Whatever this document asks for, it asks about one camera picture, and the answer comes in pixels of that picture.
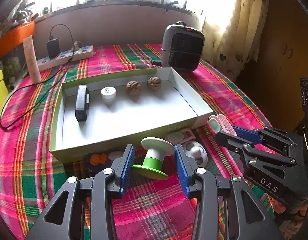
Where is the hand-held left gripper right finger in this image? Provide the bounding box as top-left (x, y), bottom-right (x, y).
top-left (174, 144), bottom-right (284, 240)

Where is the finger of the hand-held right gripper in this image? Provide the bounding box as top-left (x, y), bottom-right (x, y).
top-left (215, 131), bottom-right (300, 180)
top-left (230, 124), bottom-right (301, 155)

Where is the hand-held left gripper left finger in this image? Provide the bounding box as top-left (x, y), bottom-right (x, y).
top-left (24, 144), bottom-right (136, 240)

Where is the pink clip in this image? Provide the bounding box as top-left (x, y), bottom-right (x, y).
top-left (208, 115), bottom-right (237, 137)

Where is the white round toy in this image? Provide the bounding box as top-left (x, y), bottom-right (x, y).
top-left (184, 141), bottom-right (208, 167)

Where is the blue and orange rope keychain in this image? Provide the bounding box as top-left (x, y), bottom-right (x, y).
top-left (84, 152), bottom-right (112, 173)

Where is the green and white spool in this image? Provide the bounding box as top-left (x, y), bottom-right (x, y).
top-left (132, 137), bottom-right (175, 180)

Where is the pink loop holder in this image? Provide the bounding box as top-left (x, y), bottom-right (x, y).
top-left (166, 129), bottom-right (196, 143)

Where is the green cardboard box tray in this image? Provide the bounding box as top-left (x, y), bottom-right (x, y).
top-left (49, 67), bottom-right (214, 164)

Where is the small white jar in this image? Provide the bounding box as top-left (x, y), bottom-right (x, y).
top-left (101, 86), bottom-right (117, 105)

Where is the black rectangular stapler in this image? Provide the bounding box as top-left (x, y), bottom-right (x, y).
top-left (74, 85), bottom-right (90, 122)

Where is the brown walnut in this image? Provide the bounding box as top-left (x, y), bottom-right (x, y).
top-left (147, 77), bottom-right (162, 92)
top-left (126, 81), bottom-right (142, 96)

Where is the black speaker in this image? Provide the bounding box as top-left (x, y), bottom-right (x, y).
top-left (299, 78), bottom-right (308, 120)

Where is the brown wooden cabinet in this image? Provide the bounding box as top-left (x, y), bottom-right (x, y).
top-left (244, 0), bottom-right (308, 130)

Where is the pink green plaid tablecloth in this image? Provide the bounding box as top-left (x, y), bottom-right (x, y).
top-left (0, 44), bottom-right (281, 240)

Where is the cream heart print curtain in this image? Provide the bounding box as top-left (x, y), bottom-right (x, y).
top-left (201, 0), bottom-right (271, 80)

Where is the grey space heater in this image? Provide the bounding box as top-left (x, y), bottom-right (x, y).
top-left (160, 21), bottom-right (205, 72)

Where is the white power strip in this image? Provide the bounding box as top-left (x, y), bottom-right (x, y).
top-left (35, 45), bottom-right (94, 71)

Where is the black charger adapter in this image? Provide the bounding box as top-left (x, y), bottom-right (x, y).
top-left (47, 38), bottom-right (60, 58)

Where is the pale pink cosmetic tube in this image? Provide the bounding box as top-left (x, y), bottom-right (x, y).
top-left (23, 35), bottom-right (42, 84)

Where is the orange lidded storage bin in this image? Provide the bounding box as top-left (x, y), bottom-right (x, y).
top-left (0, 21), bottom-right (35, 60)

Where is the black charger cable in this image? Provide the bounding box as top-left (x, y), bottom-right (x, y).
top-left (0, 24), bottom-right (78, 130)

